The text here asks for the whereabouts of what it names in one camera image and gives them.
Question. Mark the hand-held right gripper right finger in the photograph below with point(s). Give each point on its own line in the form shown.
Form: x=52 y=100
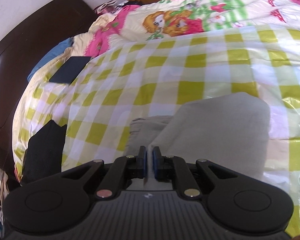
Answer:
x=155 y=163

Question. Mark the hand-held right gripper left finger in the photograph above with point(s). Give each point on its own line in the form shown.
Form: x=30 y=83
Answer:
x=145 y=163

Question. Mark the grey pants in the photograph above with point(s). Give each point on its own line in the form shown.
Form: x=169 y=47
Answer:
x=215 y=130

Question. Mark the black cloth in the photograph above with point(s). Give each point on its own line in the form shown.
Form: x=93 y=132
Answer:
x=46 y=150

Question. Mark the black notebook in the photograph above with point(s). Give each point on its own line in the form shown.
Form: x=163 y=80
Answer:
x=70 y=68

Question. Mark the blue pillow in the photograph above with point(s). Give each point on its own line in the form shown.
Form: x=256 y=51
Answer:
x=50 y=57

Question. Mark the cartoon printed quilt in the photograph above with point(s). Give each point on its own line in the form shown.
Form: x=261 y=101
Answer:
x=190 y=10

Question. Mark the white striped bag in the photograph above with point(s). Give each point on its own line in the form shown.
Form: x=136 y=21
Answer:
x=107 y=5

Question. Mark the dark wooden headboard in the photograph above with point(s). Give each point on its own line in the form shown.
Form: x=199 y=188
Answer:
x=27 y=42

